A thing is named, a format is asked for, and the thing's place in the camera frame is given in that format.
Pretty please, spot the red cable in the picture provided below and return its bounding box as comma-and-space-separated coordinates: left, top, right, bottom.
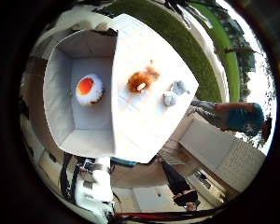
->
114, 208, 218, 220

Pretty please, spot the person in black clothes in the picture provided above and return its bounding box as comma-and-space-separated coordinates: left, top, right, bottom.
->
158, 155, 202, 213

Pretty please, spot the person in blue shirt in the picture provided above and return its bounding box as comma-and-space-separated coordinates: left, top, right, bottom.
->
187, 99, 273, 143

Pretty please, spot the white striped tablecloth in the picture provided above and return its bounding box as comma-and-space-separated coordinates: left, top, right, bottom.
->
110, 13, 200, 164

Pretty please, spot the brown plush animal toy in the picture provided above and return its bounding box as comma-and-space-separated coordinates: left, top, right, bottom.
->
127, 59, 161, 94

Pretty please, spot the white open fabric container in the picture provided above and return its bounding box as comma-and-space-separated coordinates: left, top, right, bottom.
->
42, 29, 119, 159

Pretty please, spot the black strap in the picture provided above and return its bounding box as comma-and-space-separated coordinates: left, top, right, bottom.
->
59, 152, 82, 203

